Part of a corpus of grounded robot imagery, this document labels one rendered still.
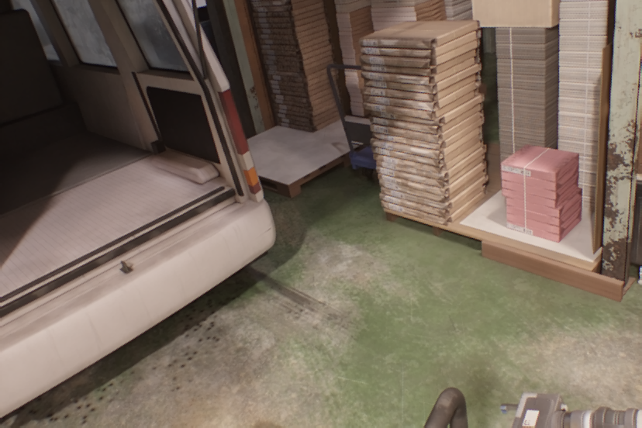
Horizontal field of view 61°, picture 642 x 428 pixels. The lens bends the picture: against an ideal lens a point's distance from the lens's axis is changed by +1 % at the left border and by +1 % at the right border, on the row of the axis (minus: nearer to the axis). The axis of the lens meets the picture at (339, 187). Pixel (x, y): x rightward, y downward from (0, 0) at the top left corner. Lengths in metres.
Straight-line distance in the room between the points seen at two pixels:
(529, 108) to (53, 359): 2.44
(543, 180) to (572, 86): 0.50
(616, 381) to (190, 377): 1.71
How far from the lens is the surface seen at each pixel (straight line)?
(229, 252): 2.52
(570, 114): 2.98
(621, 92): 2.37
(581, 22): 2.84
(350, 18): 4.66
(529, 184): 2.79
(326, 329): 2.60
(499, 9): 3.01
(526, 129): 3.11
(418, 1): 4.53
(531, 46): 2.95
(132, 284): 2.34
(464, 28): 2.86
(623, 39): 2.31
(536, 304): 2.64
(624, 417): 1.16
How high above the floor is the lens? 1.66
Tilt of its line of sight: 26 degrees down
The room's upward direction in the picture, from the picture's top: 11 degrees counter-clockwise
